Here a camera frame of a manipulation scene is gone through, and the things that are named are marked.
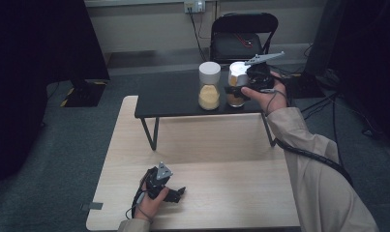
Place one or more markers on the person's right hand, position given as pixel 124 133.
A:
pixel 273 100

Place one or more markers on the black stand base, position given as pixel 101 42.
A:
pixel 84 93

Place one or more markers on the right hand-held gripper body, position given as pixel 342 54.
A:
pixel 260 77

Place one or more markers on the jar with yellow powder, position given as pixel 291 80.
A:
pixel 209 96

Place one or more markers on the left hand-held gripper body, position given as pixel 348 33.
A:
pixel 155 187

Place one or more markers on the grey tape strip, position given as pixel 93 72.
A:
pixel 94 206

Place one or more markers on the black floor plate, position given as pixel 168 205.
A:
pixel 307 88

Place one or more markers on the person's left hand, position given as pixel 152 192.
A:
pixel 150 206

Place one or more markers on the wall power outlet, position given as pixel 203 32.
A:
pixel 194 5

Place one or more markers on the jar with brown powder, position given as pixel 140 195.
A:
pixel 235 77

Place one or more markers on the dark curtain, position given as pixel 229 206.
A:
pixel 370 58

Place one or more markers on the black folding chair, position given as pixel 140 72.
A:
pixel 237 45

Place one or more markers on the black curtain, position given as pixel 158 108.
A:
pixel 31 64

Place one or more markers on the black metal shelf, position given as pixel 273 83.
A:
pixel 170 93

